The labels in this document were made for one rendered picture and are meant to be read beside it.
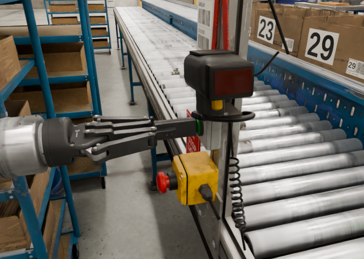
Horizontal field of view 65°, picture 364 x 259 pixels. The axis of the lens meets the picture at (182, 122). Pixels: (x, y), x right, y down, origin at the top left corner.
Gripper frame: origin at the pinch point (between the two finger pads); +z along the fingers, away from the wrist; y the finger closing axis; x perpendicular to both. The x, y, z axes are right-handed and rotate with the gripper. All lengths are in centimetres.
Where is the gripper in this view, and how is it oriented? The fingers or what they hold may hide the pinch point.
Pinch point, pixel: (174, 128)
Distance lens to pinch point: 48.8
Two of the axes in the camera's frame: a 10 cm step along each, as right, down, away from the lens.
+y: -2.5, -4.2, 8.7
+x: 0.0, 9.0, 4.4
